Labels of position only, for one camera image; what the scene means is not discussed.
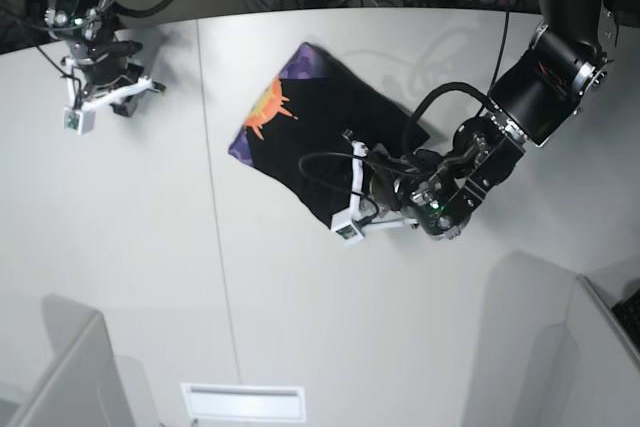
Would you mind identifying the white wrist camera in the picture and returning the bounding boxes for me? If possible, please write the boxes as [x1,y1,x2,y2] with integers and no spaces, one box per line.
[63,107,96,135]
[330,209,365,246]

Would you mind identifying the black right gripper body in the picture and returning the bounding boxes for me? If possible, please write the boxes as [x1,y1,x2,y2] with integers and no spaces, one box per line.
[69,40,143,97]

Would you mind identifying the white table cable grommet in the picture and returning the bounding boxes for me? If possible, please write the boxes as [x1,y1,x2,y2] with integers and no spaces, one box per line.
[181,383,307,423]

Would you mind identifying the black keyboard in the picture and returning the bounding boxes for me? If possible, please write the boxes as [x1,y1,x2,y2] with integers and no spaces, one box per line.
[612,291,640,348]

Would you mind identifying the black T-shirt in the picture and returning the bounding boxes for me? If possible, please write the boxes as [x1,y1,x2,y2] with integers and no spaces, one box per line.
[228,43,409,226]

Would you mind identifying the white partition panel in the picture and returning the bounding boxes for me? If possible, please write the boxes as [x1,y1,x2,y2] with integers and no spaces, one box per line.
[1,311,136,427]
[512,276,639,426]

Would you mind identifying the white partition panel right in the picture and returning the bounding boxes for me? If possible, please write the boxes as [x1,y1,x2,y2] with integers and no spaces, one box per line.
[512,276,639,426]

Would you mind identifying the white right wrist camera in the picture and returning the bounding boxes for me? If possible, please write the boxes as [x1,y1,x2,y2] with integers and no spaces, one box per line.
[63,107,96,135]

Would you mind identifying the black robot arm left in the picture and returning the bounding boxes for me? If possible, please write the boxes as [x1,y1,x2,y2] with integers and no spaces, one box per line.
[364,0,615,239]

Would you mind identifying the white partition panel left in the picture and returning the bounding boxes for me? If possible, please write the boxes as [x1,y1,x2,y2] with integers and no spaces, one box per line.
[1,311,136,427]

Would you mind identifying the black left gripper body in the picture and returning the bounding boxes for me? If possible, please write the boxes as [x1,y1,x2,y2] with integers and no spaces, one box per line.
[368,146,425,220]

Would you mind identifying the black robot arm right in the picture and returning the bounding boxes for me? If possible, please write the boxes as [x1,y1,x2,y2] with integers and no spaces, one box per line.
[43,0,175,132]

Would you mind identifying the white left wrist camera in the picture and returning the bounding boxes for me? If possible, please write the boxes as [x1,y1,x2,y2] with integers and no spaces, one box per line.
[330,209,365,246]

